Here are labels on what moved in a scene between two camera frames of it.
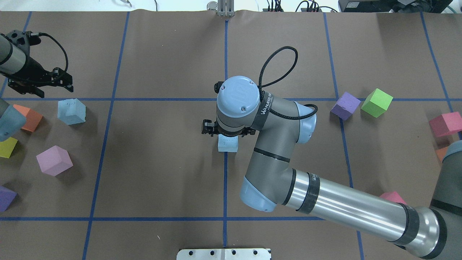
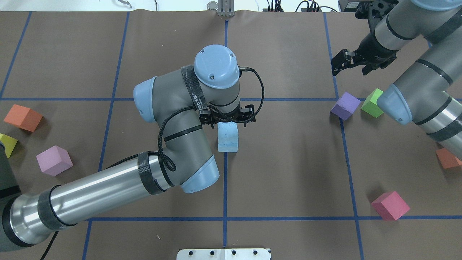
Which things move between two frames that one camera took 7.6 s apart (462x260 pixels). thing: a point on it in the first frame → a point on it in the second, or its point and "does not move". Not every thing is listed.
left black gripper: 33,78 → 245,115
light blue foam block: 227,144 does not move
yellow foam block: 7,147 does not move
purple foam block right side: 346,105 does not move
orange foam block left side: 33,118 does not move
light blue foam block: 71,111 → 227,135
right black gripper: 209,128 → 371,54
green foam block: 376,103 does not move
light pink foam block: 54,160 does not move
